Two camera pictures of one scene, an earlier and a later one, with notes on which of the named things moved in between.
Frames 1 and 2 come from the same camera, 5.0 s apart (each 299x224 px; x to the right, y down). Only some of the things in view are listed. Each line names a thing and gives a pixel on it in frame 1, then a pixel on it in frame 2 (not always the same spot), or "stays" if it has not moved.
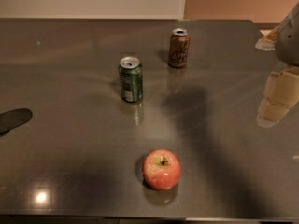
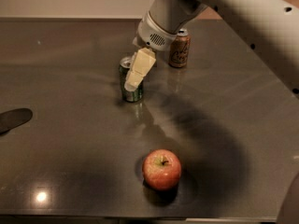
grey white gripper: (288, 45) -> (154, 36)
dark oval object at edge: (13, 118) stays
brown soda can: (179, 48) stays
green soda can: (131, 78) stays
